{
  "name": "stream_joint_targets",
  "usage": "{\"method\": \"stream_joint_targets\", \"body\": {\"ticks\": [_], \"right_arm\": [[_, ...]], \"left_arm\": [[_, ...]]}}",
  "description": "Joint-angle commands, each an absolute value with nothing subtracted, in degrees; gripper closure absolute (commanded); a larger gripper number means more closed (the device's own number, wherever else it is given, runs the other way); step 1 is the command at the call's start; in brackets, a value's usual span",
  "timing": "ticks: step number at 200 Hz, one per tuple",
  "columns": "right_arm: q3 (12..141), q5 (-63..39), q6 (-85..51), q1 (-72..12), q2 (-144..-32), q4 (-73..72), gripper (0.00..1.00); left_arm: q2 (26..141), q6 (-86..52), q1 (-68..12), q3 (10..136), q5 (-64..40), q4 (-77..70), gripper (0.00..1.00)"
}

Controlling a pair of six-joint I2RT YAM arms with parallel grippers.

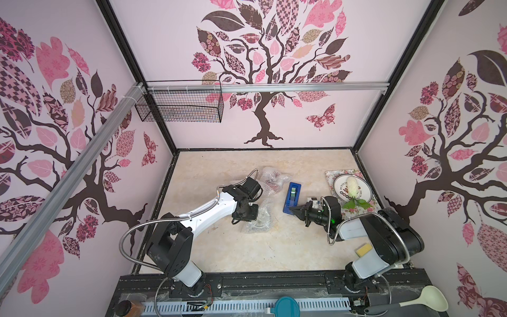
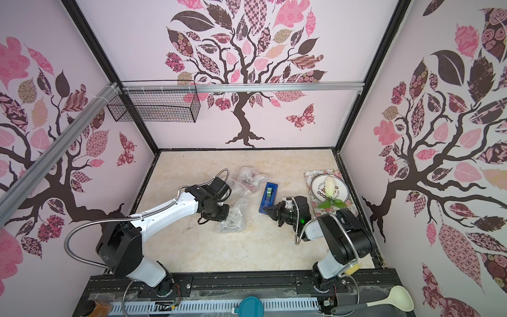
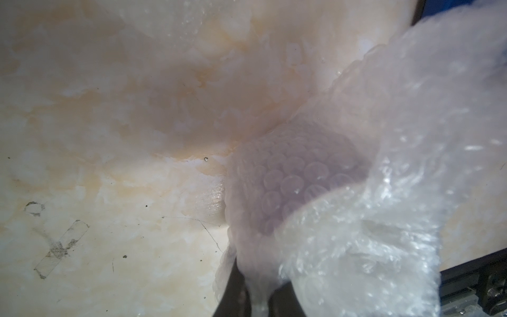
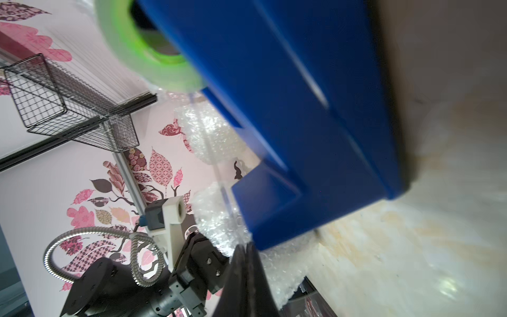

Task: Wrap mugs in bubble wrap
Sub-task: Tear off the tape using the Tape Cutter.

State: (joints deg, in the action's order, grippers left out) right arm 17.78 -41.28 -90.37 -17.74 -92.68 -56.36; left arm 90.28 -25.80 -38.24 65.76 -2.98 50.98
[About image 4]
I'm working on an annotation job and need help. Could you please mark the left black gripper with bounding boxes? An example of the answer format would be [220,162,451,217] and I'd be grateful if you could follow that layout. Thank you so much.
[168,231,229,316]

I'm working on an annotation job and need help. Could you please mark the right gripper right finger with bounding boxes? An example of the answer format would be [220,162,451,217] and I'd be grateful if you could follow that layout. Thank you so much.
[246,243,279,317]

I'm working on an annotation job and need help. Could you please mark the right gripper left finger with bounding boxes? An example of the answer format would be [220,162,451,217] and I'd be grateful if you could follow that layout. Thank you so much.
[213,245,248,317]

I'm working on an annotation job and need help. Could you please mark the clear bubble wrap sheet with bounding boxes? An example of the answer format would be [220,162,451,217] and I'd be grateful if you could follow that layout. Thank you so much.
[190,182,319,309]
[174,102,247,165]

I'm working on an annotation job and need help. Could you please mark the blue tape dispenser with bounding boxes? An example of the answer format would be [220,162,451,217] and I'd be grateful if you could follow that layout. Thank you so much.
[94,1,408,250]

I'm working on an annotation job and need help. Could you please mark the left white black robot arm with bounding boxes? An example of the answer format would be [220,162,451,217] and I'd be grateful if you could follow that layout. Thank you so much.
[61,232,229,316]

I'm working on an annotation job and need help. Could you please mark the left flexible metal conduit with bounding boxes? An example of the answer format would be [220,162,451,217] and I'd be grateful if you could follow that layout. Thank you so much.
[43,227,166,287]

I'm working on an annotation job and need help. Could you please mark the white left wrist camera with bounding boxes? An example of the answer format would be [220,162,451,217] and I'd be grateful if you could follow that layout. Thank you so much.
[139,196,186,271]

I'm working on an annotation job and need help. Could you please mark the left aluminium frame bar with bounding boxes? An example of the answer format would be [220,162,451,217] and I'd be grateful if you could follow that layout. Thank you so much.
[112,153,147,215]

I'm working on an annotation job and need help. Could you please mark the aluminium frame bar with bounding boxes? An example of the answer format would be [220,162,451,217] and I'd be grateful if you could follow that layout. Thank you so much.
[112,153,147,215]
[1,93,157,171]

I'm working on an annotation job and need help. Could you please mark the rear aluminium frame bar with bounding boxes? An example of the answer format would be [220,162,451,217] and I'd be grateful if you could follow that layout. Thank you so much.
[1,93,157,171]

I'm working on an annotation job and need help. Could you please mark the black wire basket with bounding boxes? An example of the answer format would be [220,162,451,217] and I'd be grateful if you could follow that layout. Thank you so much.
[2,54,120,137]

